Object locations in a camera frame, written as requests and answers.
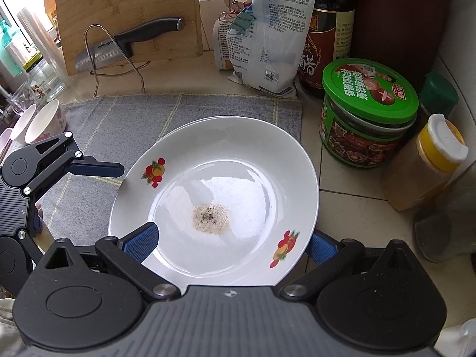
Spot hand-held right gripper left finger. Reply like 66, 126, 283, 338
45, 222, 183, 302

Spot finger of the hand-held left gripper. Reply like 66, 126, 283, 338
22, 131, 125, 196
17, 203, 47, 268

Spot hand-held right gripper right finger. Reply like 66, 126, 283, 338
279, 231, 415, 300

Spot white fruit print plate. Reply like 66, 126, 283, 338
164, 116, 302, 145
109, 118, 320, 287

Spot grey checked mat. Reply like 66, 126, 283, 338
37, 93, 303, 253

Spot glass jar green lid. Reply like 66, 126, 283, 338
23, 54, 67, 99

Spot clear glass mug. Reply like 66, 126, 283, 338
0, 82, 38, 118

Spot yellow cap spice jar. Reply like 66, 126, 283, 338
383, 113, 469, 212

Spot green lid sauce jar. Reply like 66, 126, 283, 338
319, 58, 419, 168

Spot stack of clear plastic cups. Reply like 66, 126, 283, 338
15, 5, 71, 90

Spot teal pump bottle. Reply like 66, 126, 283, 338
0, 20, 24, 79

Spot bamboo cutting board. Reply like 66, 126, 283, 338
54, 0, 204, 77

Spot red and white bag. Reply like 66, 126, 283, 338
212, 18, 239, 71

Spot green cap bottle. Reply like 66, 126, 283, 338
414, 72, 459, 134

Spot dark sauce bottle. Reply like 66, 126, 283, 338
297, 0, 356, 99

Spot green binder clip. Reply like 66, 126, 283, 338
228, 7, 258, 32

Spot white printed bag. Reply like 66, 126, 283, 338
228, 0, 317, 99

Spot dark red knife block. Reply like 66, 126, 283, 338
350, 0, 456, 93

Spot metal wire board rack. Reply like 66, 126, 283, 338
84, 24, 147, 97

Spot steel knife black handle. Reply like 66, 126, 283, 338
74, 17, 186, 73

